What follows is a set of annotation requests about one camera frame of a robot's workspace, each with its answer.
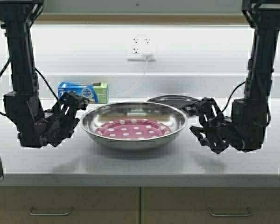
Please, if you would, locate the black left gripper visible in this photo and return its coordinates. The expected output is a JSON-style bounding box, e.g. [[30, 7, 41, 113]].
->
[[40, 92, 89, 147]]

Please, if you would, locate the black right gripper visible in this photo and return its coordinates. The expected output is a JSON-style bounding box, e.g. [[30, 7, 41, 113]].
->
[[182, 98, 232, 154]]

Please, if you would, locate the large stainless steel bowl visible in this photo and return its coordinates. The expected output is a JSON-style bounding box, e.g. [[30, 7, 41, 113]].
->
[[80, 102, 188, 151]]

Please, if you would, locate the red polka dot plate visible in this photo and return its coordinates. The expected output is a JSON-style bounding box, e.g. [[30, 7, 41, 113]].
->
[[95, 119, 171, 140]]

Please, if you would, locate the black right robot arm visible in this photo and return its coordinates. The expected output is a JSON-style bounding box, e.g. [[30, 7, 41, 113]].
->
[[190, 0, 280, 154]]

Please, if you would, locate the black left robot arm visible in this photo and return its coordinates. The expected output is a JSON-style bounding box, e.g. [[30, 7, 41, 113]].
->
[[0, 0, 89, 148]]

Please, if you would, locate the upper cabinet wooden shelf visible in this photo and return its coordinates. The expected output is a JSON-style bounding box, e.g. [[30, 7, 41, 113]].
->
[[0, 13, 250, 24]]

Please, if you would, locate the black oval plate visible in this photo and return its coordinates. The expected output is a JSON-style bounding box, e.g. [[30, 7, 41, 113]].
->
[[148, 95, 200, 112]]

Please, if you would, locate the blue Ziploc bag box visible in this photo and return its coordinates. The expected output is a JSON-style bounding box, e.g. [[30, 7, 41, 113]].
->
[[58, 82, 109, 104]]

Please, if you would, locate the white power adapter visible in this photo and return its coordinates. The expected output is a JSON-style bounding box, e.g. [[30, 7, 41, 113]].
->
[[142, 52, 155, 61]]

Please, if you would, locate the right wooden drawer front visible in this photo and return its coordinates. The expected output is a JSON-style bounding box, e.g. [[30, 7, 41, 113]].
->
[[140, 187, 280, 224]]

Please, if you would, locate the wooden drawer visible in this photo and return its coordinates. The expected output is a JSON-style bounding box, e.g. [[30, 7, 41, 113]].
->
[[0, 187, 140, 224], [140, 187, 280, 224]]

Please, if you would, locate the left wooden drawer front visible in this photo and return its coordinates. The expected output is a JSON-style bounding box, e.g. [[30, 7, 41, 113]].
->
[[0, 187, 140, 224]]

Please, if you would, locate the white wall outlet plate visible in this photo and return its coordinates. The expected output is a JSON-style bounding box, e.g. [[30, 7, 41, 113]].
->
[[126, 34, 157, 62]]

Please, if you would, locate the right drawer metal handle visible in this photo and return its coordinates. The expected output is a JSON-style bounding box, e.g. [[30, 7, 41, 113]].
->
[[207, 207, 252, 218]]

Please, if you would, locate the drawer metal handle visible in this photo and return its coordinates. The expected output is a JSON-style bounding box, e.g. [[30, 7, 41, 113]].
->
[[28, 207, 74, 217], [207, 207, 252, 218]]

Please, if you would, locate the left drawer metal handle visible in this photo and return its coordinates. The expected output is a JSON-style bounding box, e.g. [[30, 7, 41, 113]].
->
[[28, 207, 74, 217]]

